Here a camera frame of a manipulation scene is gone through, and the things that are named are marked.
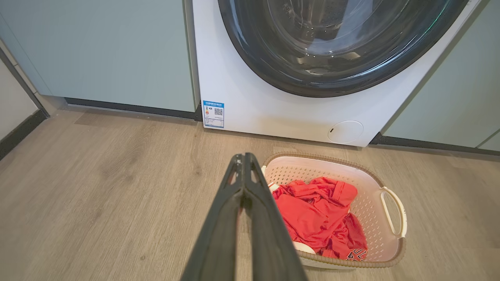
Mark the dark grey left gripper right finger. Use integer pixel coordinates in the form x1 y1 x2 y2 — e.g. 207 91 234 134
243 153 309 281

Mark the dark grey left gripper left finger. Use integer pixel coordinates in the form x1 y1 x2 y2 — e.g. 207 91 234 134
180 153 246 281

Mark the white perforated laundry basket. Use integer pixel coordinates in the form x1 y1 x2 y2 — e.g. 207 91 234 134
261 152 408 270

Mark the red shirt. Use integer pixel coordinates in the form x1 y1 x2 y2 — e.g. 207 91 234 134
272 177 369 261

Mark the blue energy label sticker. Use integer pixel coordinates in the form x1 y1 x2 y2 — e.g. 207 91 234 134
202 100 225 129

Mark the round white filter cover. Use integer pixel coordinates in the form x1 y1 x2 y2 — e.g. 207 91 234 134
327 120 364 144

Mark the white front-load washing machine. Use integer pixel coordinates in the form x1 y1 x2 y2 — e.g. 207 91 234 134
192 0 483 148

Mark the dark kickboard beside energy label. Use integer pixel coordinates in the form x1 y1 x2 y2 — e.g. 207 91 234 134
64 97 203 122

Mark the round grey glass washer door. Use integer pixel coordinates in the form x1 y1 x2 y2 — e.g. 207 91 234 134
218 0 469 98

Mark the dark kickboard beside filter cover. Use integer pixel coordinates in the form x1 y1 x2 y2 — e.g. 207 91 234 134
369 132 500 157

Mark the pale green cabinet beside energy label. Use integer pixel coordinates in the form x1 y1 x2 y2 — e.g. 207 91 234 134
0 0 200 113

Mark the pale green cabinet beside filter cover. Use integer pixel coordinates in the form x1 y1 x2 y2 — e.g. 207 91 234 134
381 0 500 153

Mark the dark wall skirting board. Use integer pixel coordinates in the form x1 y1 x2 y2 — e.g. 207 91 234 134
0 108 50 161

